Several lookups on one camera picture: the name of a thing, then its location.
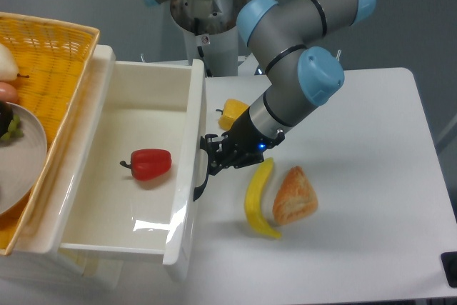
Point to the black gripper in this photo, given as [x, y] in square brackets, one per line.
[242, 145]

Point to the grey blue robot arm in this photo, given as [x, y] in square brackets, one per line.
[282, 38]

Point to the white drawer cabinet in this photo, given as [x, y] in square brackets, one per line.
[38, 255]

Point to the yellow toy bell pepper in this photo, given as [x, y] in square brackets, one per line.
[232, 109]

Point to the yellow toy banana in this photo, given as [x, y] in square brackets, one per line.
[253, 198]

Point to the red toy bell pepper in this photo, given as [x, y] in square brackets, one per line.
[147, 164]

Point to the toy croissant bread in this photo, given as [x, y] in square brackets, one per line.
[296, 198]

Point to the yellow woven basket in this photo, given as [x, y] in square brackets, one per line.
[56, 55]

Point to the grey plate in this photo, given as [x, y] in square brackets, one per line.
[22, 159]

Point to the pink toy sausage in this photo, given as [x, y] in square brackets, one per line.
[8, 93]

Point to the black object at table edge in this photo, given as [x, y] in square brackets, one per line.
[449, 262]

